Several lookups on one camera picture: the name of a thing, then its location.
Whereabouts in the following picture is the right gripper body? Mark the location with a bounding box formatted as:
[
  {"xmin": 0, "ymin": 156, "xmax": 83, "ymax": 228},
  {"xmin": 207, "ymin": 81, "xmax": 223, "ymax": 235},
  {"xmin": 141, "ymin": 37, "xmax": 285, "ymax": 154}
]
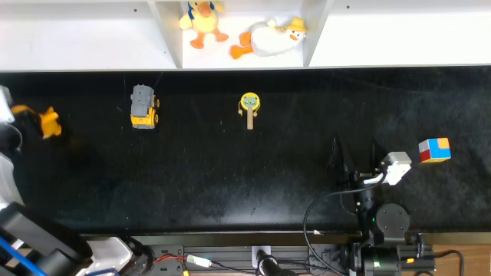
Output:
[{"xmin": 346, "ymin": 170, "xmax": 385, "ymax": 189}]

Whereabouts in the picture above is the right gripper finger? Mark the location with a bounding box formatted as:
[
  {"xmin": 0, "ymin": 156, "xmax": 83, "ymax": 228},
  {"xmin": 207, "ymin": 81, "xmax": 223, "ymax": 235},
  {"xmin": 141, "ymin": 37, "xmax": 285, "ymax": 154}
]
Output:
[
  {"xmin": 327, "ymin": 136, "xmax": 352, "ymax": 175},
  {"xmin": 370, "ymin": 140, "xmax": 387, "ymax": 167}
]

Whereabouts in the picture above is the many-coloured puzzle cube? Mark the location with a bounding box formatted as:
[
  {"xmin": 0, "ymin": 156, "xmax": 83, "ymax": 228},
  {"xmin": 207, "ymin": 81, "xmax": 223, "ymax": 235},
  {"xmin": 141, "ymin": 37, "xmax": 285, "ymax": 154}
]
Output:
[{"xmin": 417, "ymin": 137, "xmax": 453, "ymax": 164}]

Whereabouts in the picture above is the yellow rattle drum toy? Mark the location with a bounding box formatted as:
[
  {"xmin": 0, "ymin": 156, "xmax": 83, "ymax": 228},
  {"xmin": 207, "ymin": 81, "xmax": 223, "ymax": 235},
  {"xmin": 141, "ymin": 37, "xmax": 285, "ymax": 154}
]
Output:
[{"xmin": 237, "ymin": 91, "xmax": 262, "ymax": 131}]

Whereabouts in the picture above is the grey and yellow toy truck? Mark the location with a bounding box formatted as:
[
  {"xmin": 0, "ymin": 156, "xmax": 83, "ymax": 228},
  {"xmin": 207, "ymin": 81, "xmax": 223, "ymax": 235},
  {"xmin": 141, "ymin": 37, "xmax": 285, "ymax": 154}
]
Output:
[{"xmin": 130, "ymin": 84, "xmax": 161, "ymax": 130}]

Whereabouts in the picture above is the yellow rubber duck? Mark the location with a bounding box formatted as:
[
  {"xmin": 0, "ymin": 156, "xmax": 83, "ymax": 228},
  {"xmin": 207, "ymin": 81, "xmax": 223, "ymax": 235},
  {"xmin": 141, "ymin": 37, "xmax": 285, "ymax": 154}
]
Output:
[{"xmin": 10, "ymin": 104, "xmax": 63, "ymax": 140}]

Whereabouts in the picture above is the white plush duck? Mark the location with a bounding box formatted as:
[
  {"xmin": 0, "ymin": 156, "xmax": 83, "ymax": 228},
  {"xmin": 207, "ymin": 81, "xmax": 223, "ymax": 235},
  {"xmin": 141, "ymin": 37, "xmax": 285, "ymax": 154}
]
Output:
[{"xmin": 229, "ymin": 16, "xmax": 308, "ymax": 61}]

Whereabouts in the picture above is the yellow plush duck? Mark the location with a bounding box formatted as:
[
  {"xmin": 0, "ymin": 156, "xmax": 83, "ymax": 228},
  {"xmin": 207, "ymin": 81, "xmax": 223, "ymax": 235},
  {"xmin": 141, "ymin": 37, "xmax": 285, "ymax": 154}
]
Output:
[{"xmin": 179, "ymin": 1, "xmax": 230, "ymax": 50}]

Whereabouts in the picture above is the white shelf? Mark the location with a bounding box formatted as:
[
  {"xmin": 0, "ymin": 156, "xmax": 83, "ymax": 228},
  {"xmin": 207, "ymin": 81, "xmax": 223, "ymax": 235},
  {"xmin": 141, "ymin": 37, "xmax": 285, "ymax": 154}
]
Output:
[{"xmin": 0, "ymin": 0, "xmax": 491, "ymax": 73}]

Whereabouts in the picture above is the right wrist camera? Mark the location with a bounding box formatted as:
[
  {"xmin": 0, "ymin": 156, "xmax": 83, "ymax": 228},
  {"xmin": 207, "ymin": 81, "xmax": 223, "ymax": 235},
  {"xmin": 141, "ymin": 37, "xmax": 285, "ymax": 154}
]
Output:
[{"xmin": 379, "ymin": 151, "xmax": 413, "ymax": 186}]

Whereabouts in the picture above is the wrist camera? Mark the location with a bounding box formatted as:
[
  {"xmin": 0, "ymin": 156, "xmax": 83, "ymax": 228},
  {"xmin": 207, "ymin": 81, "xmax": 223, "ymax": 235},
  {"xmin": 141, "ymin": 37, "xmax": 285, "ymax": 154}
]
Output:
[
  {"xmin": 0, "ymin": 86, "xmax": 15, "ymax": 124},
  {"xmin": 379, "ymin": 151, "xmax": 413, "ymax": 186}
]

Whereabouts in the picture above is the black cable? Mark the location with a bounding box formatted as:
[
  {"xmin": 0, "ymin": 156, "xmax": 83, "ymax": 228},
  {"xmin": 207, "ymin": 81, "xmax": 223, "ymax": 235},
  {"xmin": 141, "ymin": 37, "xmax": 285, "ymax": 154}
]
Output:
[{"xmin": 302, "ymin": 174, "xmax": 387, "ymax": 276}]

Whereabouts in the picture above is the mounting rail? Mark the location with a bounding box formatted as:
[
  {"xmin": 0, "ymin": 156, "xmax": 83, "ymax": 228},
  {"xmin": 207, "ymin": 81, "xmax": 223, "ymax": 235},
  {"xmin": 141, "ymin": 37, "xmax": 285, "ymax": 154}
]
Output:
[{"xmin": 132, "ymin": 233, "xmax": 465, "ymax": 276}]

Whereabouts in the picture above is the blue cable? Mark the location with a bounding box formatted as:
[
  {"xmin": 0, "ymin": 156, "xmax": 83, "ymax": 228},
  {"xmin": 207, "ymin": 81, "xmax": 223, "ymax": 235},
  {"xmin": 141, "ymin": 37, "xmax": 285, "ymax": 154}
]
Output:
[{"xmin": 0, "ymin": 234, "xmax": 120, "ymax": 276}]

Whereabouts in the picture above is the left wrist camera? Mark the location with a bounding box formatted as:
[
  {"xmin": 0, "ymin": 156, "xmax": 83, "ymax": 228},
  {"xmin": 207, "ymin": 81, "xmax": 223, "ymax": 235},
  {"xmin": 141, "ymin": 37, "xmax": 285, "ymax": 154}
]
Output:
[{"xmin": 0, "ymin": 86, "xmax": 15, "ymax": 124}]

